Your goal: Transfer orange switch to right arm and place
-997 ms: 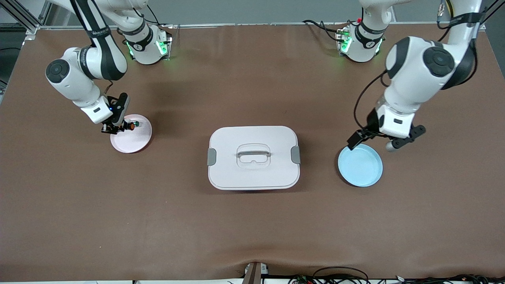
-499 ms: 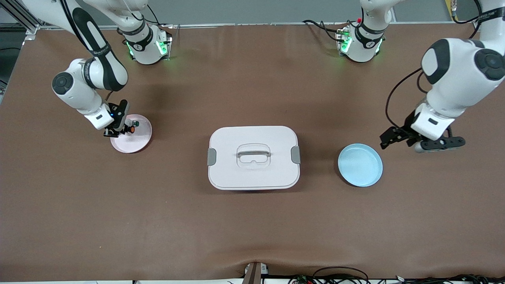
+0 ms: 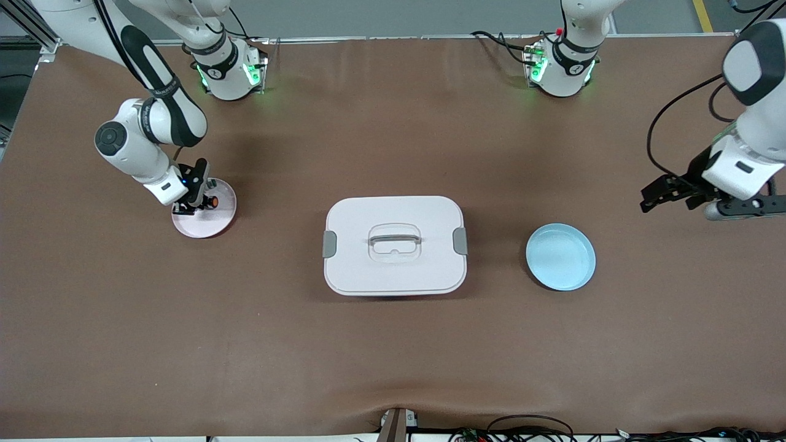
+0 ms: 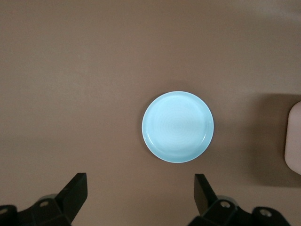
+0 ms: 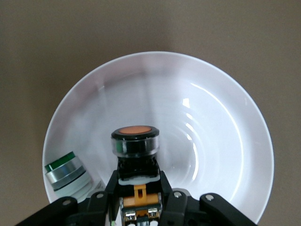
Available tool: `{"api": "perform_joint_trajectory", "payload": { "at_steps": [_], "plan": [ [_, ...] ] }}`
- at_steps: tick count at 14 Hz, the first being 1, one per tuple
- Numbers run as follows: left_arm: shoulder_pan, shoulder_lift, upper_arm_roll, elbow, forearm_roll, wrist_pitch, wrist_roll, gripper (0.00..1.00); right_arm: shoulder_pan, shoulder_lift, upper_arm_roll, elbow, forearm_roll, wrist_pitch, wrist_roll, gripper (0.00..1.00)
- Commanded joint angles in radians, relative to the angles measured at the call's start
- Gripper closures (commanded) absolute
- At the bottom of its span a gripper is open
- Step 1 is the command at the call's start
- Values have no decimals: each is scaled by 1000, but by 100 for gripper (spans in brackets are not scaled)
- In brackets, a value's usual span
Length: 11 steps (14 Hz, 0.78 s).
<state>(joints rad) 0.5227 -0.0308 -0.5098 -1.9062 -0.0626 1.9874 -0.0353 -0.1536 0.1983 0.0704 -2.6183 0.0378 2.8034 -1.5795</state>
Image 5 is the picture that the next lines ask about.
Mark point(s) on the green push button switch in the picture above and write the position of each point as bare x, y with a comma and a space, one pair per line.
65, 171

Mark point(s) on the pink round plate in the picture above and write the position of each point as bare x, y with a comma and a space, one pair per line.
164, 94

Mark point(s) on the brown table mat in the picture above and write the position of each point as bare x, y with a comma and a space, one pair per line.
47, 35

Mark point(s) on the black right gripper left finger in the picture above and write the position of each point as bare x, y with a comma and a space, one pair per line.
103, 202

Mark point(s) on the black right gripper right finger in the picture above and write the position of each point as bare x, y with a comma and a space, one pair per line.
174, 204

